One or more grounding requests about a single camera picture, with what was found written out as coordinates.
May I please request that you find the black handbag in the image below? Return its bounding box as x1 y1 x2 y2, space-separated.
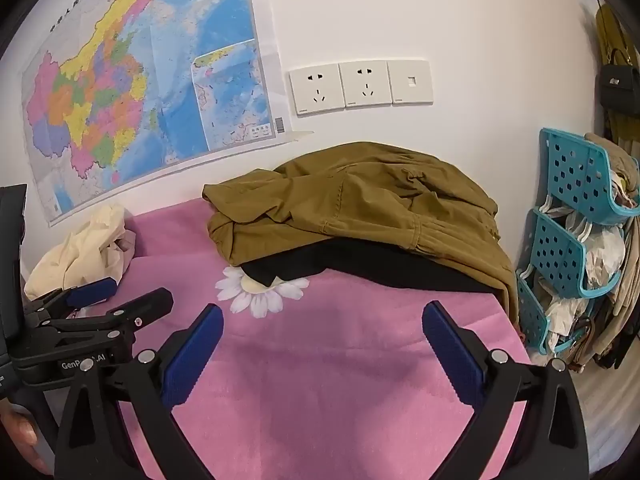
599 50 640 111

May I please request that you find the pink daisy print blanket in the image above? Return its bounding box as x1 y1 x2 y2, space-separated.
45 197 533 480

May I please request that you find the blue plastic basket rack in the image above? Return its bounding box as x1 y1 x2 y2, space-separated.
515 127 640 356

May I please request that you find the olive brown jacket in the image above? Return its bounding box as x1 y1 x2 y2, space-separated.
201 141 521 326

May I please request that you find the black garment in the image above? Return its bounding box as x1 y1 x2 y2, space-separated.
240 237 501 293

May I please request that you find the person's left hand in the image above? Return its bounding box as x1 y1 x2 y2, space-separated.
0 401 53 476

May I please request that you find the colourful wall map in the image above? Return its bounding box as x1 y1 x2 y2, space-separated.
20 0 316 228

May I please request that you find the beige pink cloth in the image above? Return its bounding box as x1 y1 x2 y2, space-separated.
116 227 137 273

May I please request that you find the beige cloth bag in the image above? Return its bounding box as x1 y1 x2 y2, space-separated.
582 132 640 371

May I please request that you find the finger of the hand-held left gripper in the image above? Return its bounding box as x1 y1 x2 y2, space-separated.
30 287 174 356
22 276 119 328

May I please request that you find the white wall data socket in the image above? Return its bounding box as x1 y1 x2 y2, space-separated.
387 58 433 106

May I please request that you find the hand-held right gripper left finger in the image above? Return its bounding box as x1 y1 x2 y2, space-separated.
52 304 226 480

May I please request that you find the yellow hanging garment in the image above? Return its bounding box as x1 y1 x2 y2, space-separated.
595 4 640 161

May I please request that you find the cream cloth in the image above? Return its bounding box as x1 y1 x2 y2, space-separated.
23 203 132 303

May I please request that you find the white wall power socket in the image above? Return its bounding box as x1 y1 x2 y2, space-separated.
339 61 393 109
289 64 346 117

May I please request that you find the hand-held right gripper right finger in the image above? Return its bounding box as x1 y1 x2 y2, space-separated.
421 300 591 480

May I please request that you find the white plastic bag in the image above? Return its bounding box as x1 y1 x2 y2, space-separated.
582 222 627 288

